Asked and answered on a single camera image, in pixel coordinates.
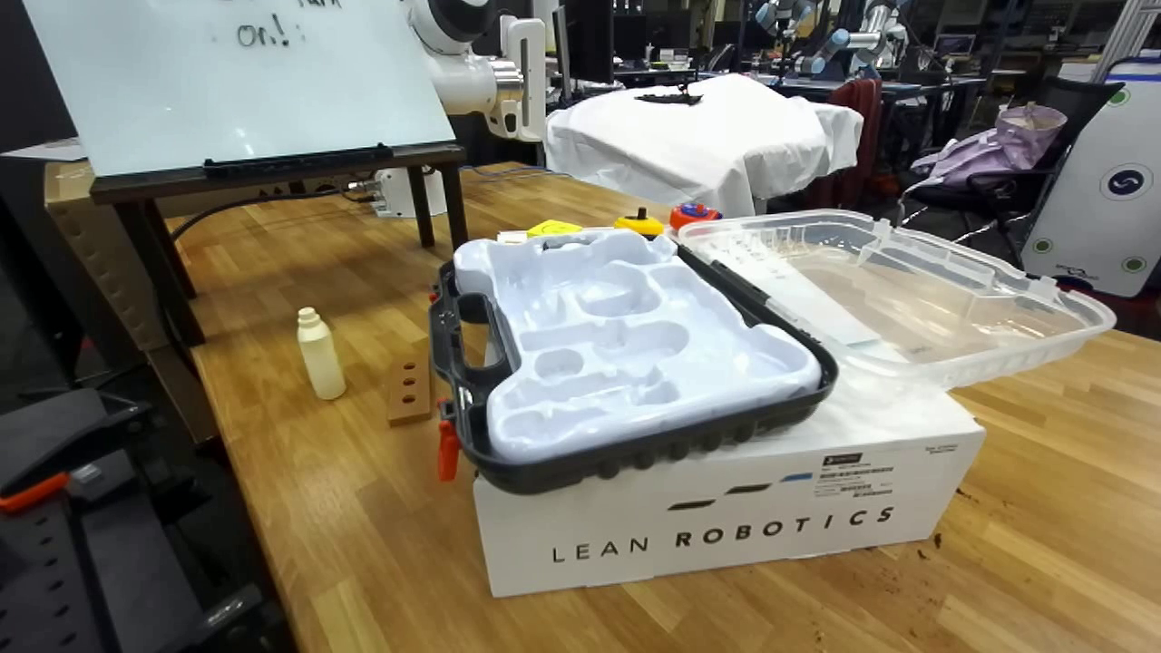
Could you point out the white machine with blue logo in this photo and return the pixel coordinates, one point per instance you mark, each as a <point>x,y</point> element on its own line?
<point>1109,181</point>

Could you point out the clear plastic case lid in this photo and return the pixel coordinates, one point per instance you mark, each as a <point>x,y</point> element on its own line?
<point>920,301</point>

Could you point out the white plastic bottle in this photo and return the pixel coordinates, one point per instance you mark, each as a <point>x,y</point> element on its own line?
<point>320,364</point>

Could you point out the red round toy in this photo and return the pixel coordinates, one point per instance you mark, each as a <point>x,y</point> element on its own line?
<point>695,215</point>

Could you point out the white cloth over table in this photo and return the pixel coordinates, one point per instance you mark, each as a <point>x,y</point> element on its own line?
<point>701,139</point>

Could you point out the purple cloth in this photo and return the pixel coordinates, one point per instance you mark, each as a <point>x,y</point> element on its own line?
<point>993,146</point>

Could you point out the white Lean Robotics cardboard box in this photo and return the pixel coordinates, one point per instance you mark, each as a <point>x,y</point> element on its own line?
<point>728,528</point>

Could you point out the whiteboard with handwriting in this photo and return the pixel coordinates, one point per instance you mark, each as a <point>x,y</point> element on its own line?
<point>220,85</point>

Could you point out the black office chair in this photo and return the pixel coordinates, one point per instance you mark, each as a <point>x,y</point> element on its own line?
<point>1076,112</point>

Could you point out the yellow toy bolt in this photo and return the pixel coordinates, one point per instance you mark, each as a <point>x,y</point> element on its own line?
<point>641,222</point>

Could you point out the black case with white insert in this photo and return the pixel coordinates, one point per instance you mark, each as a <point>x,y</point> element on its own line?
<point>629,348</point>

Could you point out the dark red chair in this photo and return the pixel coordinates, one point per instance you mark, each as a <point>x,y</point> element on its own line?
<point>862,131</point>

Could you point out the black rounded box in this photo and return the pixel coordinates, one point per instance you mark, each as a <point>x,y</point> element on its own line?
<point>59,437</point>

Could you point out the wooden block with holes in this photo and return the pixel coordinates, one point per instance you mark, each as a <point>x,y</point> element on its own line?
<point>412,391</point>

